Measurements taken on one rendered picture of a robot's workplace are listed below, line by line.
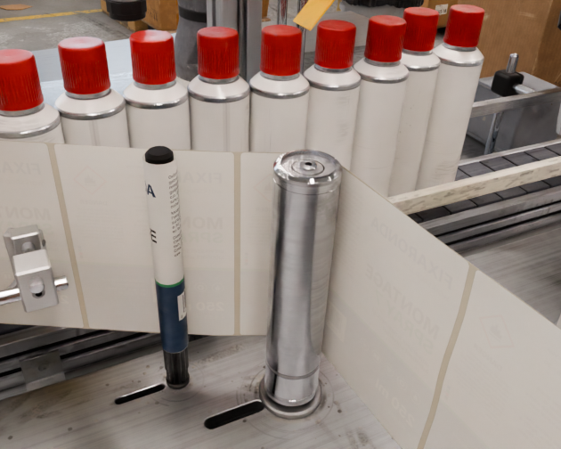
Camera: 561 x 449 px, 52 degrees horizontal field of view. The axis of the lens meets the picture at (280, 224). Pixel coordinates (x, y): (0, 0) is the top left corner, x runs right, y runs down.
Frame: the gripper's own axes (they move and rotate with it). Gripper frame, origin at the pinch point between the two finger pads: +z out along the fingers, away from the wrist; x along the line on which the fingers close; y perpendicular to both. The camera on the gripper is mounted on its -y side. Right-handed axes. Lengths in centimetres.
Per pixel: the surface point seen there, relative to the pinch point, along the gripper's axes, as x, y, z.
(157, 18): 71, -329, 43
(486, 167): -4.8, -1.8, 9.1
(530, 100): -3.8, -2.9, -0.5
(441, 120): -20.7, 1.7, 6.9
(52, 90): -41, -60, 36
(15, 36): 10, -390, 103
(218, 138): -43.4, 2.6, 17.0
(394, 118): -28.6, 3.8, 8.8
